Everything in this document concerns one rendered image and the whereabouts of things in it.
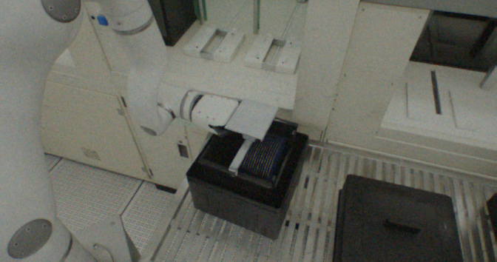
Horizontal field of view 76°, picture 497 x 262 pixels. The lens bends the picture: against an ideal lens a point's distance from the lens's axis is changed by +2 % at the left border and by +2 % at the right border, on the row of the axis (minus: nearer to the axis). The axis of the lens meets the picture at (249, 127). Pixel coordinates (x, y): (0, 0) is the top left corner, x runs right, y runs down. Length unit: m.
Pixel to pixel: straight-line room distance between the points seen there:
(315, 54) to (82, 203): 1.63
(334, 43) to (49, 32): 0.66
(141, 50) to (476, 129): 1.05
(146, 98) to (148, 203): 1.27
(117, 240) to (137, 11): 0.64
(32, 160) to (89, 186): 1.55
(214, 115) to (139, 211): 1.25
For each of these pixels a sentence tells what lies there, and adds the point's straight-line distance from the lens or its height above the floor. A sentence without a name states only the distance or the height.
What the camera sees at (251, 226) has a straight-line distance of 0.95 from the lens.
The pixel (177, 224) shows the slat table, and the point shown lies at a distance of 1.00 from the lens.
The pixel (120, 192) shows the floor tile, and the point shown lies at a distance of 2.08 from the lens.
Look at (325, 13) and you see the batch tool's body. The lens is 0.87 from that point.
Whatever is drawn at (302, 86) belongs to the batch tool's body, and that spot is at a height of 1.02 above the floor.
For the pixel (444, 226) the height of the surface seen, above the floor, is 0.86.
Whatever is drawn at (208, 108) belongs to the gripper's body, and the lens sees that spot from 0.82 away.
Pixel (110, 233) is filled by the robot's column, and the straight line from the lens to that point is 1.05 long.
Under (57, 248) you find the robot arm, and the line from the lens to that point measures 0.81.
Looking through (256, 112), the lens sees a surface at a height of 1.08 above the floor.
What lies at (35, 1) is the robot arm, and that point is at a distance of 0.50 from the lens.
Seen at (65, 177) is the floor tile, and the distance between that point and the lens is 2.29.
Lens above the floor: 1.64
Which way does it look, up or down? 46 degrees down
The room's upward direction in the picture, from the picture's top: straight up
